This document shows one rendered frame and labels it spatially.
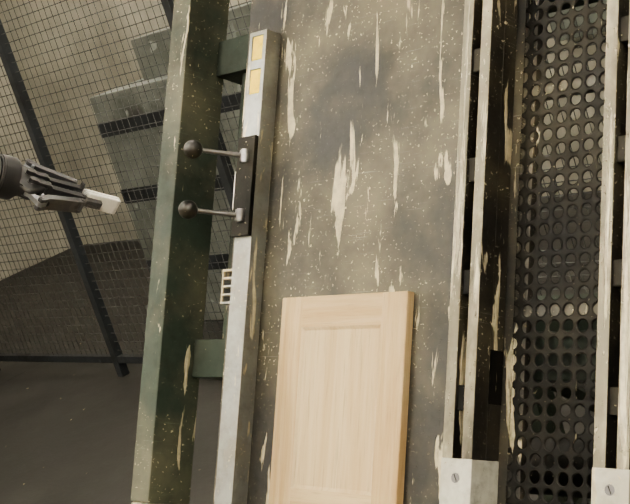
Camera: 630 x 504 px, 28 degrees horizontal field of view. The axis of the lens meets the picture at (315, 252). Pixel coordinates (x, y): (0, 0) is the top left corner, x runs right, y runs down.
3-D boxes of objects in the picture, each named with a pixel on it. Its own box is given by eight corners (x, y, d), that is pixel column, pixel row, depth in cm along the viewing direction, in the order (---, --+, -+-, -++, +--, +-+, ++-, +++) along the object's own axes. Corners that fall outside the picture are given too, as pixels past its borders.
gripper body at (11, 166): (5, 170, 209) (56, 183, 214) (-3, 142, 215) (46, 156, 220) (-12, 205, 212) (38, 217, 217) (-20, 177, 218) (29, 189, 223)
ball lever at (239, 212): (243, 227, 247) (176, 219, 244) (244, 208, 248) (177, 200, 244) (247, 224, 243) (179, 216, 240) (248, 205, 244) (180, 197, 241)
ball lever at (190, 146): (247, 167, 249) (181, 159, 246) (249, 149, 250) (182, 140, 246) (252, 164, 245) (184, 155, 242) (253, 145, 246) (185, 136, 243)
